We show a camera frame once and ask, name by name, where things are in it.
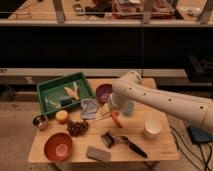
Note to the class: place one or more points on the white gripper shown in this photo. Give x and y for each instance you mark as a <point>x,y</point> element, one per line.
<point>114,103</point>

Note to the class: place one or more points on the red chili pepper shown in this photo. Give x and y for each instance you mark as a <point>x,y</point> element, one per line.
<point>115,119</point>

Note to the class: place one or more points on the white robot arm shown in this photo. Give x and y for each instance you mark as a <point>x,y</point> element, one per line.
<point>195,110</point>

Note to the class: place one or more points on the small light tray item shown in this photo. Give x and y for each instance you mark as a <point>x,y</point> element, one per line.
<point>57,105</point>

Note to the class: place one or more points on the blue plastic cup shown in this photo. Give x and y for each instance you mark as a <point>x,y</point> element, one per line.
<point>128,109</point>

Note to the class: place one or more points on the purple bowl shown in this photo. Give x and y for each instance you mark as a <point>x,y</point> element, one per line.
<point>102,92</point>

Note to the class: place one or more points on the wooden skewer stick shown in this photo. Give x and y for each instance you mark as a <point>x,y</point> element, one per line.
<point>101,118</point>

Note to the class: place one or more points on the white paper cup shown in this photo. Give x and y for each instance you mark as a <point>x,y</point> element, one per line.
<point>152,127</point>

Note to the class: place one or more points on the corn cob with husk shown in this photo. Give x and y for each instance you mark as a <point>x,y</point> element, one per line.
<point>72,92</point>

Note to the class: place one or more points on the bunch of dark grapes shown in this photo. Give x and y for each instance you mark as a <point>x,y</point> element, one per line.
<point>77,128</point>

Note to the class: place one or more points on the grey sponge block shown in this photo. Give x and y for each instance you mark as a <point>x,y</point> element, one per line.
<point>98,154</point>

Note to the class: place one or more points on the yellow orange fruit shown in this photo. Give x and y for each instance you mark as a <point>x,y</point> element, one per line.
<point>62,116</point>

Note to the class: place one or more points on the orange red bowl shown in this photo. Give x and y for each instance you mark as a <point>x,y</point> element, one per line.
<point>58,147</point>

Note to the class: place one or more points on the small metal cup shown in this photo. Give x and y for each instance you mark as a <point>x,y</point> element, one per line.
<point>40,122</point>

